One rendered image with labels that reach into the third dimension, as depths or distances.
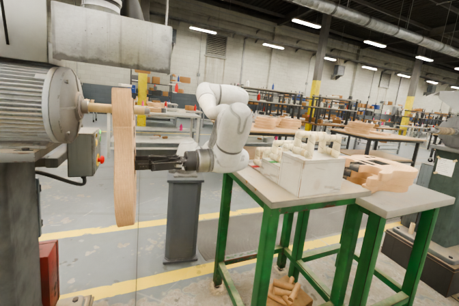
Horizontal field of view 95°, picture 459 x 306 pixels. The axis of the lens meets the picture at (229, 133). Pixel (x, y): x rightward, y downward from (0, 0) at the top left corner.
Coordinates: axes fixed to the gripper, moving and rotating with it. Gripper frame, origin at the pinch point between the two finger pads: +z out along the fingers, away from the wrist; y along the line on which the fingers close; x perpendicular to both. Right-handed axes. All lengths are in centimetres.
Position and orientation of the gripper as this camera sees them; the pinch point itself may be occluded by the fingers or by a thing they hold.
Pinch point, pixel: (135, 162)
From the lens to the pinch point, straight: 78.2
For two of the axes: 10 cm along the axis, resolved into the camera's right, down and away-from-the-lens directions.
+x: 0.6, -9.9, -1.0
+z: -9.2, -0.1, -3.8
